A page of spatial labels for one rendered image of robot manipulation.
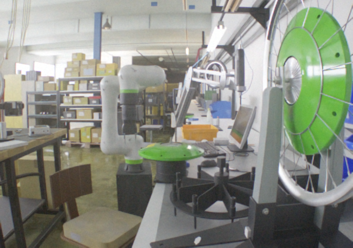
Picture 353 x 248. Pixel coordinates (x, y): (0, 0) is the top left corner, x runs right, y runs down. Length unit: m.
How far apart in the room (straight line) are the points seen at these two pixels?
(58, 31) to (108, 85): 9.48
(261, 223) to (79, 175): 1.29
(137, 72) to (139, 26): 8.78
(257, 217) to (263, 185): 0.07
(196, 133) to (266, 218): 1.81
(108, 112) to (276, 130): 1.32
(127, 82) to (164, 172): 0.45
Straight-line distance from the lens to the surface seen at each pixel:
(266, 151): 0.56
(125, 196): 1.87
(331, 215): 0.69
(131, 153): 1.82
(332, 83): 0.48
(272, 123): 0.56
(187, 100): 1.69
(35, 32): 11.63
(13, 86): 8.18
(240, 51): 1.21
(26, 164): 3.08
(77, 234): 1.49
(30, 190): 3.15
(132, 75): 1.29
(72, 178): 1.68
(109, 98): 1.71
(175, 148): 1.20
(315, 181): 1.16
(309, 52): 0.53
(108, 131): 1.76
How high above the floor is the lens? 1.33
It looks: 5 degrees down
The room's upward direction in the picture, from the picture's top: straight up
